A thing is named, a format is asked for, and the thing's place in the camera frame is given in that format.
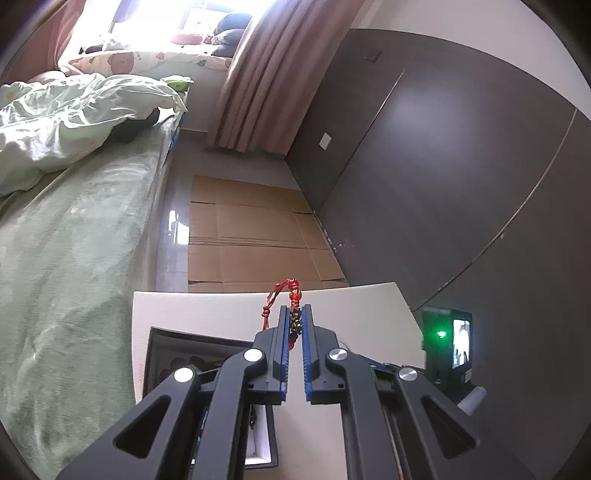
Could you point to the white wall socket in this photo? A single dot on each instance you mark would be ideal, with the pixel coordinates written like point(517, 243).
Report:
point(326, 141)

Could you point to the flattened brown cardboard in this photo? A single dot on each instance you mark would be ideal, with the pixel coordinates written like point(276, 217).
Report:
point(249, 235)

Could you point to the bed with green sheet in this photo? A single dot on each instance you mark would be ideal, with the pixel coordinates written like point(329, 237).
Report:
point(78, 258)

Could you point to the pink pleated curtain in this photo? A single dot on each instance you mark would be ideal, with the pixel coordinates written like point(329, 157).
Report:
point(277, 78)

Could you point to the black jewelry box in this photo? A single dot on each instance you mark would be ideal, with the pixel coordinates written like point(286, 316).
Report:
point(217, 344)

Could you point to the dark cushions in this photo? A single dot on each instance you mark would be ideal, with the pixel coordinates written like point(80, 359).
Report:
point(231, 34)

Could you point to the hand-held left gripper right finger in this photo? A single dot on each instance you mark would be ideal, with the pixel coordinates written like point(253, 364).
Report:
point(308, 360)

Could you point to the bear print pillow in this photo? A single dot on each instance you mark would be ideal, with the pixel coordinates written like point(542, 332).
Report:
point(138, 59)

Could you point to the red cloth item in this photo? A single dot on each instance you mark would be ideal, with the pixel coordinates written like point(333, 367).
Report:
point(188, 38)

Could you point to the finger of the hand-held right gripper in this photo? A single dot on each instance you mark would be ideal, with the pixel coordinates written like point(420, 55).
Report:
point(381, 367)

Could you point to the dark grey wardrobe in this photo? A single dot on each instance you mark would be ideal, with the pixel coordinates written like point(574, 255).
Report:
point(438, 161)

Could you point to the small green cloth item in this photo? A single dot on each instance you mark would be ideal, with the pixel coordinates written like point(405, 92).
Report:
point(179, 83)

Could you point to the pale green quilt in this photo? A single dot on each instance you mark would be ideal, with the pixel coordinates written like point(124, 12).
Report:
point(69, 120)

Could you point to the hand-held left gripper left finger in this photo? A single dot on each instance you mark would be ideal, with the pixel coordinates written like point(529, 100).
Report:
point(282, 360)

